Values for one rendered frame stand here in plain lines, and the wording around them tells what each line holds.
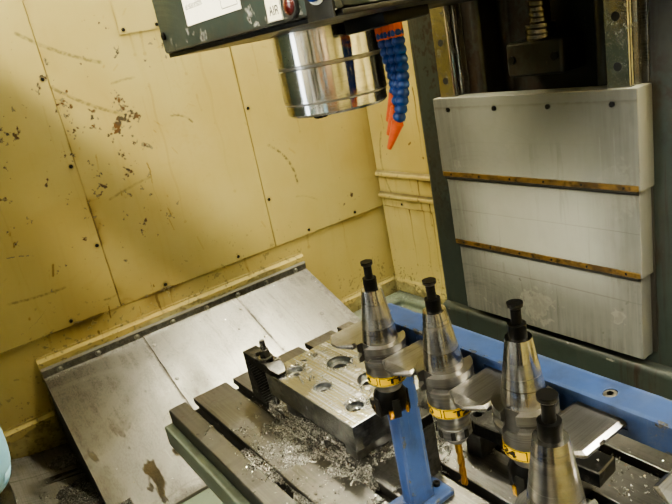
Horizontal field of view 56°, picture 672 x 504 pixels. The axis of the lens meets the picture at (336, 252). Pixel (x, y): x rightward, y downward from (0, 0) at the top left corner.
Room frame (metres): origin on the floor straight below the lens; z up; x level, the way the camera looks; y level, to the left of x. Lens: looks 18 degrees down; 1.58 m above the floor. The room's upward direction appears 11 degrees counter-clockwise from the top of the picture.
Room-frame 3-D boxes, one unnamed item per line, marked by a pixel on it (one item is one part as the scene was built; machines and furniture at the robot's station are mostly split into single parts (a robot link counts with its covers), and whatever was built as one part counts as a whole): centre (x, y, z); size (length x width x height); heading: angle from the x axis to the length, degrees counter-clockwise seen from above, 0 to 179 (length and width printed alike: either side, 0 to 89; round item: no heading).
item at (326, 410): (1.06, 0.01, 0.96); 0.29 x 0.23 x 0.05; 32
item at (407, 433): (0.78, -0.05, 1.05); 0.10 x 0.05 x 0.30; 122
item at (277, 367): (1.15, 0.18, 0.97); 0.13 x 0.03 x 0.15; 32
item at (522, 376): (0.52, -0.15, 1.26); 0.04 x 0.04 x 0.07
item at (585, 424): (0.47, -0.18, 1.21); 0.07 x 0.05 x 0.01; 122
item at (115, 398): (1.56, 0.31, 0.75); 0.89 x 0.67 x 0.26; 122
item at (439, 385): (0.61, -0.09, 1.21); 0.06 x 0.06 x 0.03
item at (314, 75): (1.00, -0.05, 1.54); 0.16 x 0.16 x 0.12
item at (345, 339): (0.75, 0.00, 1.21); 0.07 x 0.05 x 0.01; 122
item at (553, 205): (1.23, -0.42, 1.16); 0.48 x 0.05 x 0.51; 32
